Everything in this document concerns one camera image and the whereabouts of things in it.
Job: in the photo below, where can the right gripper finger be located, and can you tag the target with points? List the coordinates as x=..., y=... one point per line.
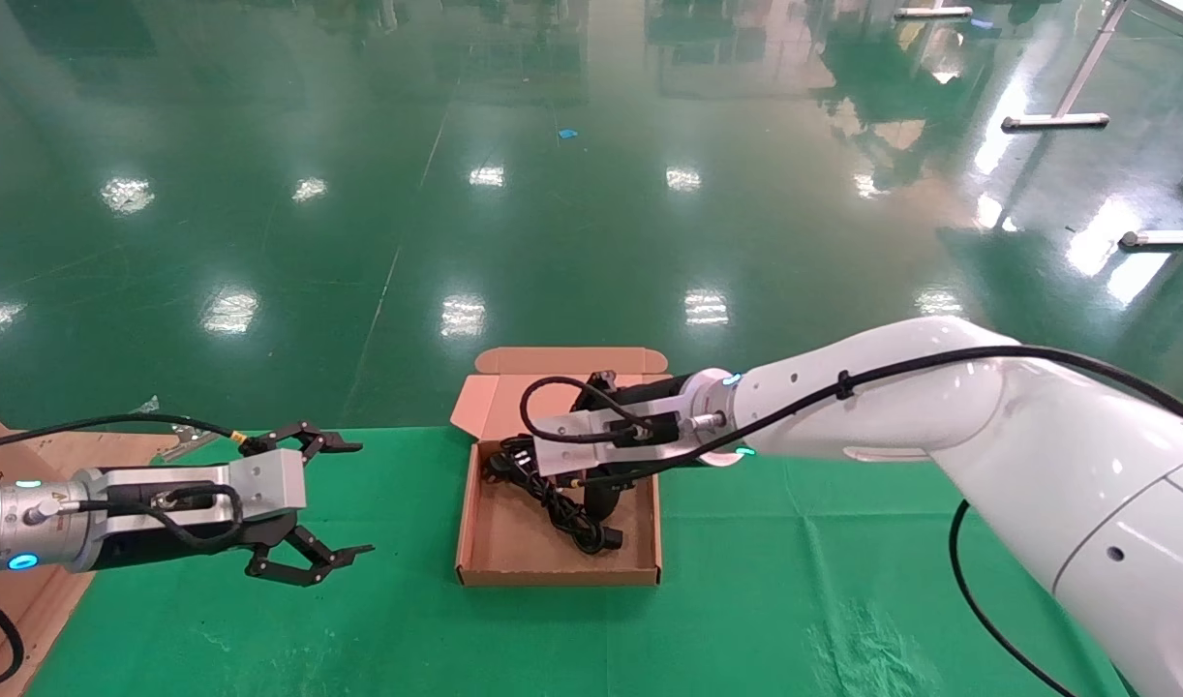
x=601, y=379
x=606, y=503

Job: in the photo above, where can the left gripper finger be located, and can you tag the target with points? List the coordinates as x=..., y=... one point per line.
x=296, y=561
x=301, y=440

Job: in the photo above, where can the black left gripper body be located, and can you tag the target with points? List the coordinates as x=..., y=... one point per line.
x=146, y=542

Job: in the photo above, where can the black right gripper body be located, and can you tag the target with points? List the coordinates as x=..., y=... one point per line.
x=654, y=392

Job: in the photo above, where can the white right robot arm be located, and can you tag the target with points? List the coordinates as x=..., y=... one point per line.
x=940, y=407

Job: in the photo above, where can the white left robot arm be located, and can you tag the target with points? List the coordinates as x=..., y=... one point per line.
x=1, y=528

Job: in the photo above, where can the open brown cardboard box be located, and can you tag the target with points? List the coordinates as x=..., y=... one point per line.
x=514, y=542

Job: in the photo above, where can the silver metal binder clip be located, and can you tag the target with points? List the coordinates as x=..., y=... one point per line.
x=183, y=441

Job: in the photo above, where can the clear plastic scrap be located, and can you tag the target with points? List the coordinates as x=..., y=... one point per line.
x=150, y=405

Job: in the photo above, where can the green table cloth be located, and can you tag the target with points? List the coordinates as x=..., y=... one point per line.
x=746, y=600

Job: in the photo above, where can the short white metal bar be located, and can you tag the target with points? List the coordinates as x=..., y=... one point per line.
x=932, y=13

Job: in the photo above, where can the white metal stand leg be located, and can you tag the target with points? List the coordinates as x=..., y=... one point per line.
x=1056, y=120

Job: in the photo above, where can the white metal stand foot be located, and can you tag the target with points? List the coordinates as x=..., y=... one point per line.
x=1163, y=238

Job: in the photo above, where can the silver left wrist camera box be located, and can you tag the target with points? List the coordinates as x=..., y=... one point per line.
x=267, y=481

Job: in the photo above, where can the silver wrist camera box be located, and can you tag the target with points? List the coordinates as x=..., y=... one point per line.
x=267, y=481
x=572, y=443

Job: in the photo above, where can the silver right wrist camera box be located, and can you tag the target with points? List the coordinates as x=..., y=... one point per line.
x=572, y=443

